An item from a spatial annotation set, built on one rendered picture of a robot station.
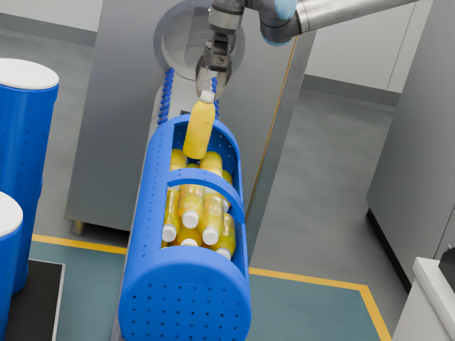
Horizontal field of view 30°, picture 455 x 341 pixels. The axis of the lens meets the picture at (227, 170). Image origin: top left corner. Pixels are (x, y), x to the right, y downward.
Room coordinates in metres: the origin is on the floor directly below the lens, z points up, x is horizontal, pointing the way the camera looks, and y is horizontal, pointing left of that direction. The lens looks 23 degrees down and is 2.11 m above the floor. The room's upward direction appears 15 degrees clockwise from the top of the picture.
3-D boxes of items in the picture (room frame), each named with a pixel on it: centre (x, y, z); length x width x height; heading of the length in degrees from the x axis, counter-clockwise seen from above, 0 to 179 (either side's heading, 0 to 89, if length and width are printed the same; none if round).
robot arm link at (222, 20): (2.30, 0.12, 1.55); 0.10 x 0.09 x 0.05; 97
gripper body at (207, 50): (2.31, 0.11, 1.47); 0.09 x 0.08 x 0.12; 7
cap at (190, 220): (1.87, 0.06, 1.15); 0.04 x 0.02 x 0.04; 97
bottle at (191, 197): (1.96, 0.07, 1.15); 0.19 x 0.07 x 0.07; 7
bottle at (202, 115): (2.29, 0.11, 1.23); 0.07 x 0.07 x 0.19
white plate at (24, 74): (2.87, 0.81, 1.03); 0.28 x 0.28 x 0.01
